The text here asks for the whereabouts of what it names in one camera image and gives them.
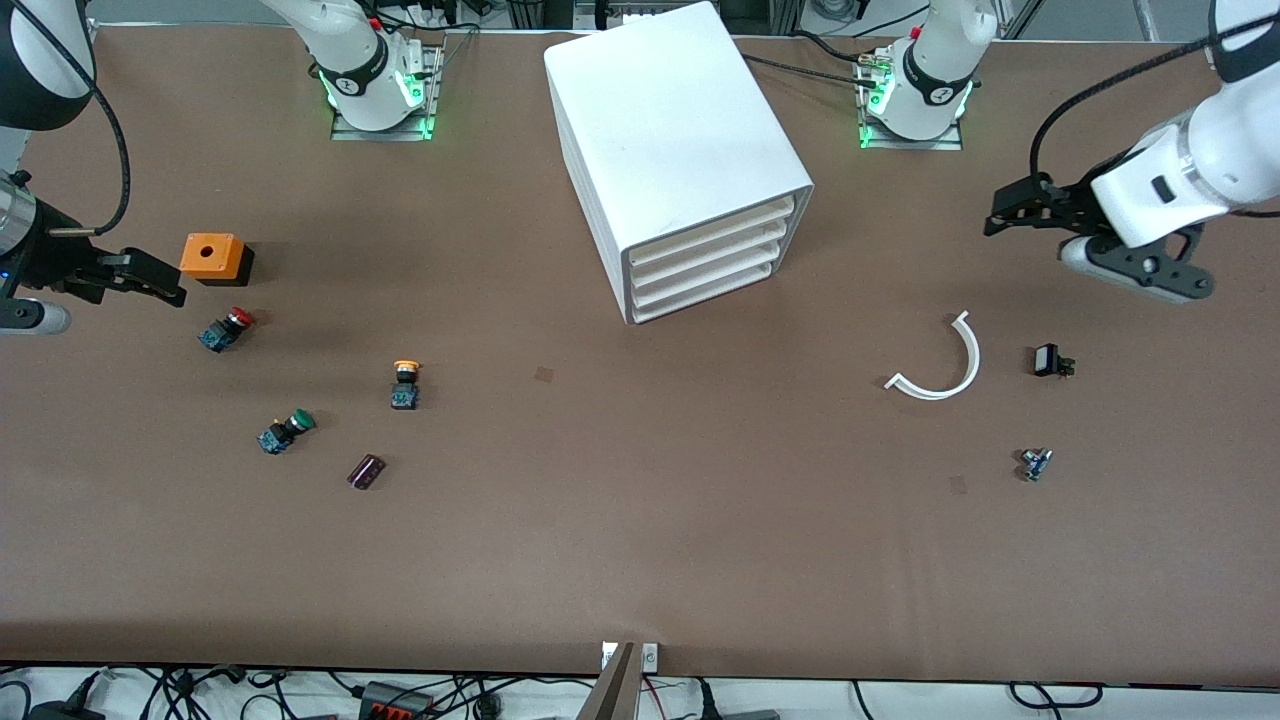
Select white plastic drawer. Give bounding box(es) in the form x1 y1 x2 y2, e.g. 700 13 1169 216
629 215 796 290
631 235 789 307
633 254 781 323
627 196 799 273

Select orange button box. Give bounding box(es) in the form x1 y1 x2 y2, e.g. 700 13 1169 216
179 232 255 288

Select red push button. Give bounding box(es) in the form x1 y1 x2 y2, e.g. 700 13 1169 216
197 307 256 353

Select green push button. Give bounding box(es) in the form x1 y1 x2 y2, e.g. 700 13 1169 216
257 408 317 456

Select white drawer cabinet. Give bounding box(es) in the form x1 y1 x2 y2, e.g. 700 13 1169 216
543 0 814 326

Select black power strip red switches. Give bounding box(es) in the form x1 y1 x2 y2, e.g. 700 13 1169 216
358 681 438 720

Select brown wooden beam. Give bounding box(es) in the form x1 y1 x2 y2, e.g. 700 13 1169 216
575 642 639 720

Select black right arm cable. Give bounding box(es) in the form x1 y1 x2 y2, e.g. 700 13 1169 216
15 0 133 238

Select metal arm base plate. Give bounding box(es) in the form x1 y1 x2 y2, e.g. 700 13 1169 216
330 45 447 143
858 55 966 153

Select white curved plastic bracket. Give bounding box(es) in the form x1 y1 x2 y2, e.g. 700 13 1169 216
884 310 982 401

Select aluminium frame profile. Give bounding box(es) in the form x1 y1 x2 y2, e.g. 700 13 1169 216
998 0 1046 41

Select black base cable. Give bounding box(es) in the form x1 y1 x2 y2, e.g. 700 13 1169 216
788 30 883 65
742 52 883 91

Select black looped cable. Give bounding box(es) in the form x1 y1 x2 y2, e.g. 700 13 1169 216
1008 681 1104 710

